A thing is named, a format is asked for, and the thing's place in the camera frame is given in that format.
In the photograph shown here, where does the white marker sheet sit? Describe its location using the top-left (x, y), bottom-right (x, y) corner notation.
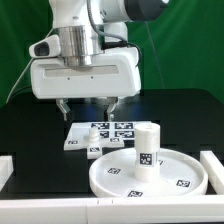
top-left (67, 121), bottom-right (139, 140)

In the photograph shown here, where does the white cross-shaped table base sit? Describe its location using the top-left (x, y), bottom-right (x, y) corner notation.
top-left (64, 128), bottom-right (124, 159)

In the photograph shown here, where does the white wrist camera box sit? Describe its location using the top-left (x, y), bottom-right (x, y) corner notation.
top-left (29, 35), bottom-right (61, 58)

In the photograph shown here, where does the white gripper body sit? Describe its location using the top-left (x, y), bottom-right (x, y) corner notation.
top-left (31, 47), bottom-right (141, 99)

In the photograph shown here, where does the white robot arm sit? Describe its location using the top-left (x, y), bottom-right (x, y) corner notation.
top-left (29, 0), bottom-right (169, 119)

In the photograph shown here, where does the white U-shaped border frame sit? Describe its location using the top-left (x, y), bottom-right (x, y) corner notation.
top-left (0, 154), bottom-right (224, 224)

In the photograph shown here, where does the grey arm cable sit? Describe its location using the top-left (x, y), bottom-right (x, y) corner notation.
top-left (86, 0), bottom-right (143, 68)

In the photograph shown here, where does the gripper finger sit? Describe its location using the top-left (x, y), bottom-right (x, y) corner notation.
top-left (56, 99), bottom-right (70, 121)
top-left (104, 97), bottom-right (118, 121)

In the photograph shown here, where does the white round table top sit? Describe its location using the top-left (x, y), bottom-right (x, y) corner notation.
top-left (89, 148), bottom-right (208, 197)

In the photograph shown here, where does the white cable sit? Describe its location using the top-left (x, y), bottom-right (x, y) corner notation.
top-left (5, 28), bottom-right (54, 104)

